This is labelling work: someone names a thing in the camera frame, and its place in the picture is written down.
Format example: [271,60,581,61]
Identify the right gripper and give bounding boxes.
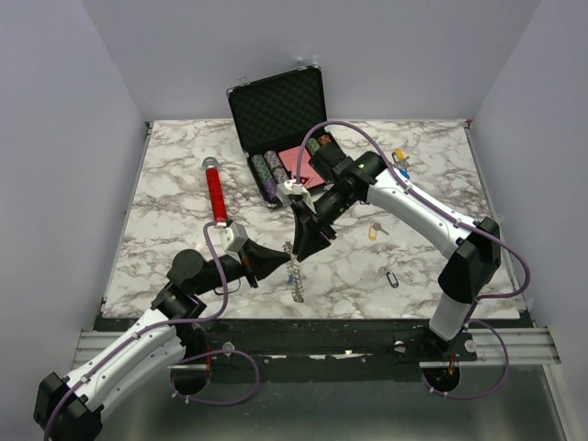
[289,187,356,264]

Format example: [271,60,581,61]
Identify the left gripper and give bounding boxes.
[194,236,290,296]

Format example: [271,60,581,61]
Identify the metal disc with keyrings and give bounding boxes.
[283,241,304,303]

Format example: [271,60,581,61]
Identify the key with yellow tag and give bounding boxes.
[392,149,410,164]
[367,222,389,242]

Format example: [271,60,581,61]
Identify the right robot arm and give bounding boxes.
[291,143,501,360]

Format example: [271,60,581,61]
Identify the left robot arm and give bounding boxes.
[33,241,289,440]

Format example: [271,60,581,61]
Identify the pink playing cards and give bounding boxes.
[277,147,325,190]

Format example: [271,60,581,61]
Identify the key with black tag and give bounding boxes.
[373,265,400,289]

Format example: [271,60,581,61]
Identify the key with blue tag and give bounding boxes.
[397,168,410,180]

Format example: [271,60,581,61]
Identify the red microphone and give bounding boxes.
[202,157,229,223]

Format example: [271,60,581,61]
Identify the black poker chip case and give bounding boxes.
[227,65,327,209]

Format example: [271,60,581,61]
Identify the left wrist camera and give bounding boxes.
[217,220,248,259]

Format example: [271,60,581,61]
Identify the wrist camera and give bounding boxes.
[277,179,315,210]
[217,220,248,259]

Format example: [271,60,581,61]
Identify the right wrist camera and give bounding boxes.
[277,179,315,210]

